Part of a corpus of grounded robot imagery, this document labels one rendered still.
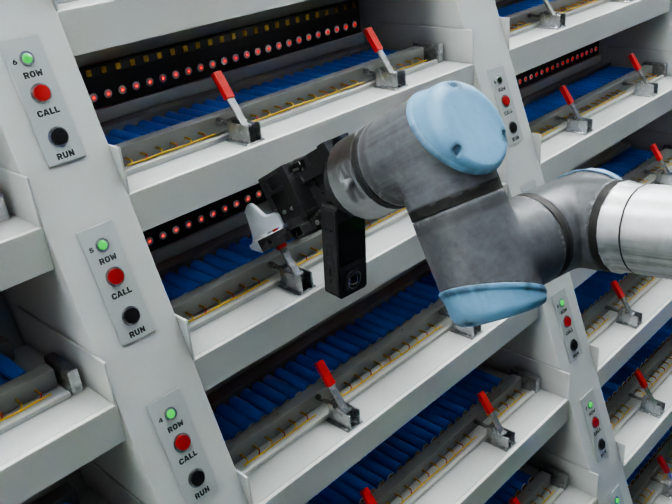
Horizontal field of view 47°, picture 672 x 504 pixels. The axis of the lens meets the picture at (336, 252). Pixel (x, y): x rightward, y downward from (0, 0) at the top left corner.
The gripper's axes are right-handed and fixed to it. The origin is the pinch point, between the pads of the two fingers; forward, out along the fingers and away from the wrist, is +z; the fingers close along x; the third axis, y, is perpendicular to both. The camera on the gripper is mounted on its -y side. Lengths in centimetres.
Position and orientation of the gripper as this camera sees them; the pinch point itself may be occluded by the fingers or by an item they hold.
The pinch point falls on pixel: (269, 244)
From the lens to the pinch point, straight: 97.2
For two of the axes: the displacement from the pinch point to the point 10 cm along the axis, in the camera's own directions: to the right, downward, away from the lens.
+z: -5.8, 2.3, 7.8
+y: -4.4, -9.0, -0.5
